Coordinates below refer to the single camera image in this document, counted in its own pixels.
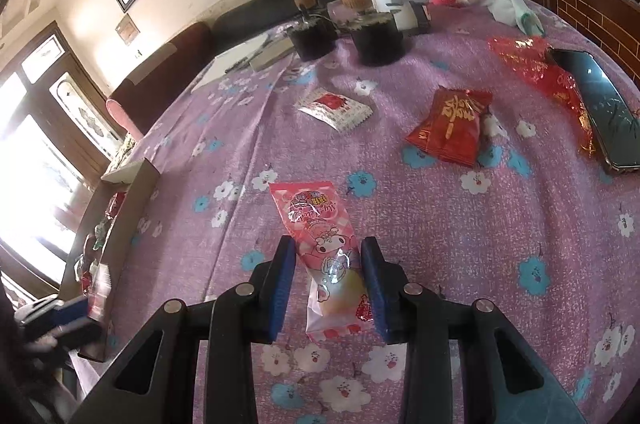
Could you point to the white red-label snack packet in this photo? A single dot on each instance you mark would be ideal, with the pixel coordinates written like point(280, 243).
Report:
point(335, 109)

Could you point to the wooden glass door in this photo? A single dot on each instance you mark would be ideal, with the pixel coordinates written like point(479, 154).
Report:
point(55, 114)

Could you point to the black round container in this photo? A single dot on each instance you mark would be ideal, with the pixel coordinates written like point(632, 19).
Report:
point(312, 39)
point(375, 39)

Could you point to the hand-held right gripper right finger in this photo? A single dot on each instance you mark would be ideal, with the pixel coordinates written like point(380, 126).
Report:
point(380, 299)

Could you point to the large red snack packet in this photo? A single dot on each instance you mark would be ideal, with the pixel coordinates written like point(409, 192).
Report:
point(450, 126)

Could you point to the shiny red candy packet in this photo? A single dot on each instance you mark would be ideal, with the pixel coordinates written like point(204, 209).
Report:
point(114, 204)

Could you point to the beige book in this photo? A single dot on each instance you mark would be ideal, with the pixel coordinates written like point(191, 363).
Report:
point(272, 54)

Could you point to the red printed plastic wrapper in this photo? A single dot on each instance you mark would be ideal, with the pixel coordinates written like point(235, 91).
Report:
point(535, 69)

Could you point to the small wall plate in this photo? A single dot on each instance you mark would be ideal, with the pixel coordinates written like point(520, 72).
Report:
point(126, 28)

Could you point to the pink cushion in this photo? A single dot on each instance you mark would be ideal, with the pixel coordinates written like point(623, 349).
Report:
point(122, 116)

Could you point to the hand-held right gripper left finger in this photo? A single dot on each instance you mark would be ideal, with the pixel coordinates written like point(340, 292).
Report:
point(280, 299)

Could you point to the black smartphone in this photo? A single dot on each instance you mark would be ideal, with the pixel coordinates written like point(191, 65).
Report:
point(605, 109)

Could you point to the cardboard box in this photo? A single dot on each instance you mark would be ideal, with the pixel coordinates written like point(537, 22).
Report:
point(127, 224)

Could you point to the black pen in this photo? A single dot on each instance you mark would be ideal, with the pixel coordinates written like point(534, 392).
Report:
point(237, 65)

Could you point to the small pink snack packet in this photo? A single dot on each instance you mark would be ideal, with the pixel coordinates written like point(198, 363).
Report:
point(101, 289)

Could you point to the long pink cartoon snack packet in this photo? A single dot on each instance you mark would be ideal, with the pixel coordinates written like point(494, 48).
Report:
point(325, 254)

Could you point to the white notebook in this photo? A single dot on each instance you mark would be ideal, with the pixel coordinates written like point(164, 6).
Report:
point(230, 59)

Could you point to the small white box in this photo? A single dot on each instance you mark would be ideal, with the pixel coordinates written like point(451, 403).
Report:
point(405, 16)

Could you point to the brown sofa section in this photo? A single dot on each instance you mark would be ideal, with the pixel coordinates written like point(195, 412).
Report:
point(160, 74)

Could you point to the white and green cloth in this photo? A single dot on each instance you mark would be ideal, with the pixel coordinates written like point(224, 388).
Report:
point(505, 6)

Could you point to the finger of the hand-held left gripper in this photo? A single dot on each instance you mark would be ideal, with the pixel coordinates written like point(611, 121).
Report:
point(75, 308)
point(80, 335)

